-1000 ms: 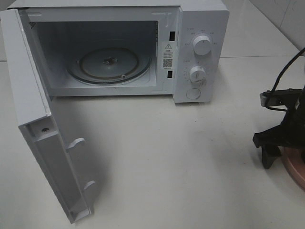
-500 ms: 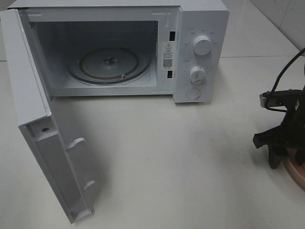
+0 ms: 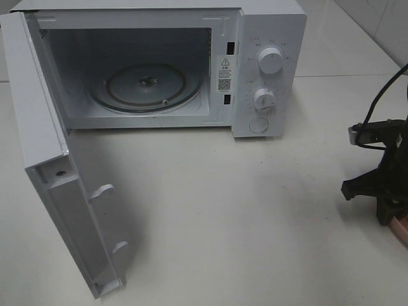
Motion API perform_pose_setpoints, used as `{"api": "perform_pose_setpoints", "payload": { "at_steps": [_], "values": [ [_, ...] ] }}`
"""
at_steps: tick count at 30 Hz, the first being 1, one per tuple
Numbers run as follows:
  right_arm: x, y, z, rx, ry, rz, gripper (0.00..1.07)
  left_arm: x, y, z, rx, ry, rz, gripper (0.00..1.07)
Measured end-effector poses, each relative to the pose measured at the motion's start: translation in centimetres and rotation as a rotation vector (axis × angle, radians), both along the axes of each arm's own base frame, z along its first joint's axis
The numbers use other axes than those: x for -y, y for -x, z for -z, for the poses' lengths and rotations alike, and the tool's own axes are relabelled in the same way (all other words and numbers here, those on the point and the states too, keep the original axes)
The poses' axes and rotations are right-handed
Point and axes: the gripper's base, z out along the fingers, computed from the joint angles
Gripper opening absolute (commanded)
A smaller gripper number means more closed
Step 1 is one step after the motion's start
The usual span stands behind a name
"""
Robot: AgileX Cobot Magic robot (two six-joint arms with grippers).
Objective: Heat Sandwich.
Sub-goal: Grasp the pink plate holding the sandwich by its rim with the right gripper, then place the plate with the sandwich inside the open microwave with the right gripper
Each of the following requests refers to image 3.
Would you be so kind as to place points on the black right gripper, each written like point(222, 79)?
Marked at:
point(388, 182)

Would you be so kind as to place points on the pink round plate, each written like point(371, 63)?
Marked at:
point(399, 228)

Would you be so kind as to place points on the round white door button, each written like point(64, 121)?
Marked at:
point(258, 125)

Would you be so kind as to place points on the white microwave door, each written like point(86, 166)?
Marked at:
point(49, 161)

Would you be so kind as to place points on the lower white timer knob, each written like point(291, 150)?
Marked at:
point(264, 100)

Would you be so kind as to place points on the upper white power knob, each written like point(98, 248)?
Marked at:
point(270, 60)

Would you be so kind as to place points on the white microwave oven body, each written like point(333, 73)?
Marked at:
point(90, 38)

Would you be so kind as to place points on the white warning label sticker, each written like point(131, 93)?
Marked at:
point(225, 72)

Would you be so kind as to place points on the glass microwave turntable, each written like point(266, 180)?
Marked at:
point(145, 88)

